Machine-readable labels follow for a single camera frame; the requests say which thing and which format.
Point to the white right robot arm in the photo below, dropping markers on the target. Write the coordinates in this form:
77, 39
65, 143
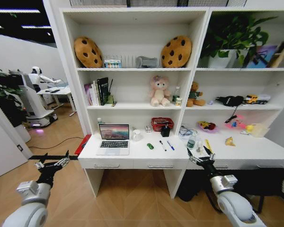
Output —
234, 203

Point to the yellow toy truck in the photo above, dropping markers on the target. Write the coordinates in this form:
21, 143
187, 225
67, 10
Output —
252, 99

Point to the white shelf desk unit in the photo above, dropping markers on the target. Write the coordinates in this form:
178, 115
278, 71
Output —
239, 78
132, 30

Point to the blue pen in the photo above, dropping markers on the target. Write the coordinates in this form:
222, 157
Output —
171, 145

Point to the green glass bottle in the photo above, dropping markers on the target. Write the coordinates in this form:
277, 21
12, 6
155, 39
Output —
176, 93

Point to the purple blue painting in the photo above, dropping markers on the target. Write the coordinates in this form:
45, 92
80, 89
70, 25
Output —
262, 56

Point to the black bag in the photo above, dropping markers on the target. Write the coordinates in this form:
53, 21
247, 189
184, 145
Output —
188, 184

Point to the box of colourful small bottles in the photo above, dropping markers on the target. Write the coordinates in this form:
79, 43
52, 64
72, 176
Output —
112, 63

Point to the yellow snack wrapper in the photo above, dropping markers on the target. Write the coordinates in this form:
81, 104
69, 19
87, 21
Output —
230, 142

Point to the black chair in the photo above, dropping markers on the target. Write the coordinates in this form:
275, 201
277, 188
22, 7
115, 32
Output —
262, 182

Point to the black book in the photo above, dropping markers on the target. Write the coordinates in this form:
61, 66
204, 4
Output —
103, 91

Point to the white mug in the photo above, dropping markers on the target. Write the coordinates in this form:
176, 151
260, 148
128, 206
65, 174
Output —
136, 135

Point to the pink book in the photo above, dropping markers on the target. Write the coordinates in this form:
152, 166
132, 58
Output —
87, 95

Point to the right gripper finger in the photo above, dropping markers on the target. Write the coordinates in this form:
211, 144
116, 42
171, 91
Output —
194, 160
211, 156

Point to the green reed diffuser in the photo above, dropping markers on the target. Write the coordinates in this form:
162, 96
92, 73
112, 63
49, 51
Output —
111, 99

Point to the small clear bottle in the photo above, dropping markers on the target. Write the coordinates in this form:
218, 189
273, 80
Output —
199, 146

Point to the brown teddy bear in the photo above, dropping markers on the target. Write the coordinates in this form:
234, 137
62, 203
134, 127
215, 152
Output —
194, 95

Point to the small white green can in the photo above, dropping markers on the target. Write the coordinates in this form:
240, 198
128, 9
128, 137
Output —
178, 101

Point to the white background desk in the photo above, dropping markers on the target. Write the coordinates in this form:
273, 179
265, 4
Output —
56, 91

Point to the chocolate chip cookie pillow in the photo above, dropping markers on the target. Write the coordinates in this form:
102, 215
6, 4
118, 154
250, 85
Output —
176, 52
88, 52

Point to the small green object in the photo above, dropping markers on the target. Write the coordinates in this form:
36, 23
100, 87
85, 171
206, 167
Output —
150, 146

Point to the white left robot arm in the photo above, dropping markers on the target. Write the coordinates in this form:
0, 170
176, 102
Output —
30, 205

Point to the purple plate with toys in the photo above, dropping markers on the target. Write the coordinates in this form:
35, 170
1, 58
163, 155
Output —
208, 126

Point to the green potted plant white pot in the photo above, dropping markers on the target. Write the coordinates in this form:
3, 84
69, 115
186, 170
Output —
232, 37

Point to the pink plush bunny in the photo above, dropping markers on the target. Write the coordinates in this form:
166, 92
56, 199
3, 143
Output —
159, 91

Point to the black marker pen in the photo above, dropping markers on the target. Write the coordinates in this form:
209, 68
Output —
162, 145

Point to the red plastic basket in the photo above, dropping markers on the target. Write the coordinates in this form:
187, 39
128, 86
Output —
159, 123

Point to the clear bottle green label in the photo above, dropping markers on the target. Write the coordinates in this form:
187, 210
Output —
191, 143

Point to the black pen holder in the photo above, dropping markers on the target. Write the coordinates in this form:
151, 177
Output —
165, 131

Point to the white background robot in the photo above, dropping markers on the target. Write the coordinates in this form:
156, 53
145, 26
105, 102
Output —
36, 94

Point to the white file rack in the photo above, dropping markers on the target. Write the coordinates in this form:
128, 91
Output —
128, 62

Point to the black cap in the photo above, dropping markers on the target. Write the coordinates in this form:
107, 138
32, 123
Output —
229, 100

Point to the white book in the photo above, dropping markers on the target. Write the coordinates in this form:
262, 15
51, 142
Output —
94, 94

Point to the silver laptop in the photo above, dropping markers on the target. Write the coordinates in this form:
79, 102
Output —
114, 139

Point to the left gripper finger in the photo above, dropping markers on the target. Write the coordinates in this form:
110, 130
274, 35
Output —
40, 164
63, 162

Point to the wooden easel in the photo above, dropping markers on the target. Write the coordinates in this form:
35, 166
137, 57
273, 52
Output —
282, 58

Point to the yellow rubber duck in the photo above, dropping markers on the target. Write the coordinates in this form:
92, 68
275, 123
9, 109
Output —
249, 128

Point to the large leafy plant white pot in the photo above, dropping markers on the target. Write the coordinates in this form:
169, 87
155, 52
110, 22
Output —
4, 99

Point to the pink toy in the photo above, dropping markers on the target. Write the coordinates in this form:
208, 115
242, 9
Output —
235, 123

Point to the wall socket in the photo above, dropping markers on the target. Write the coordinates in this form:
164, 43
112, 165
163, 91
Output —
19, 147

